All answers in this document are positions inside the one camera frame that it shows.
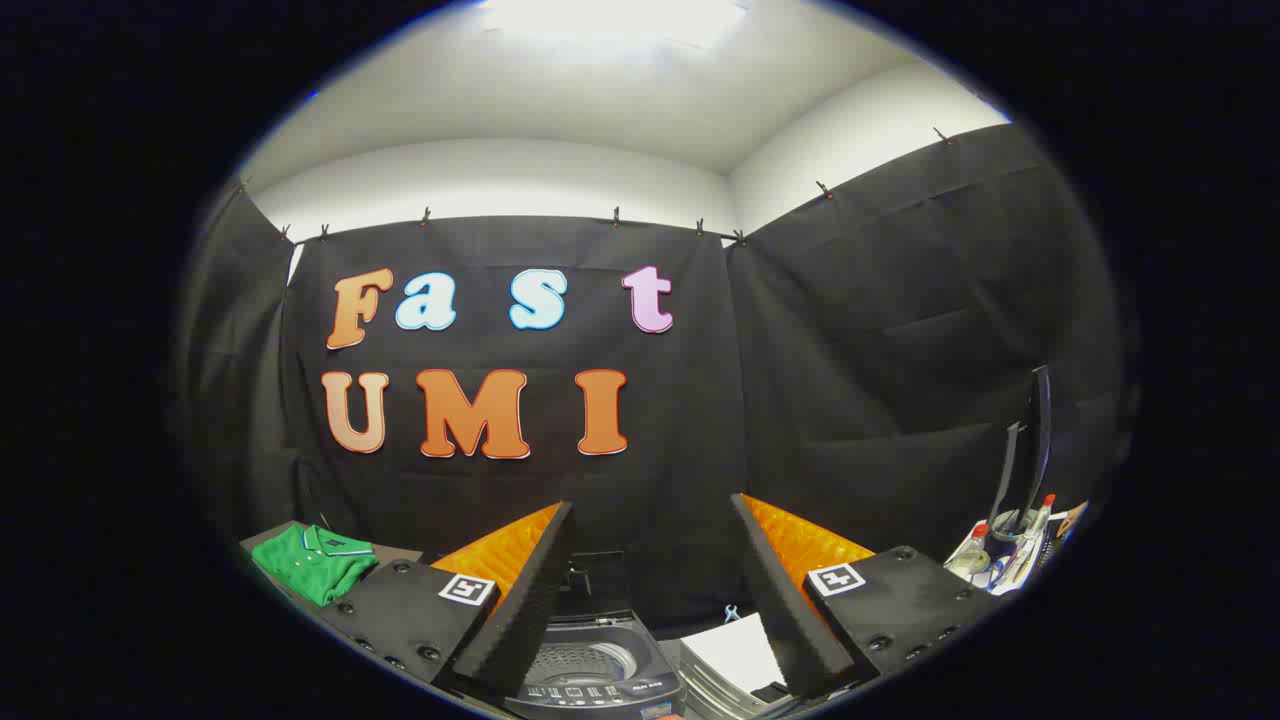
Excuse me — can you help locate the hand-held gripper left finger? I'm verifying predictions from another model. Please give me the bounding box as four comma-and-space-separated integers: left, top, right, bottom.
318, 500, 578, 699

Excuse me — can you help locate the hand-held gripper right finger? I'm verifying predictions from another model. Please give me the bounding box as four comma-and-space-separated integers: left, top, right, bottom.
730, 492, 1001, 701

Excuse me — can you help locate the dark glass washing machine lid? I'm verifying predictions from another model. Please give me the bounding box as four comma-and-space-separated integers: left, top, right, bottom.
566, 550, 629, 617

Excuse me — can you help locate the grey washing machine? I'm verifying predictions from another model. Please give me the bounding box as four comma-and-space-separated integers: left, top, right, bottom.
500, 608, 689, 720

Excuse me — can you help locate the green polo shirt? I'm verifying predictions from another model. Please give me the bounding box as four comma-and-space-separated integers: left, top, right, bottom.
250, 523, 379, 608

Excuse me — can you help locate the grey cabinet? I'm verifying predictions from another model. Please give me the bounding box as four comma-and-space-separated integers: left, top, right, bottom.
238, 518, 425, 606

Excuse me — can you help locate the red capped clear bottle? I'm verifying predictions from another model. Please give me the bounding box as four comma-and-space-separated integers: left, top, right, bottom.
1005, 493, 1057, 588
945, 520, 993, 583

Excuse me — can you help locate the black backdrop cloth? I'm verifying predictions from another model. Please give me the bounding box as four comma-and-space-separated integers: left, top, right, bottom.
175, 122, 1136, 641

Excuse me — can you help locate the black curved stand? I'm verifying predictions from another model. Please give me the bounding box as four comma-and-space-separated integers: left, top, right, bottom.
988, 365, 1053, 536

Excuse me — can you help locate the row of black clips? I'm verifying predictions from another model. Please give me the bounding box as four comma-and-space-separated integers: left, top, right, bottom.
235, 125, 953, 247

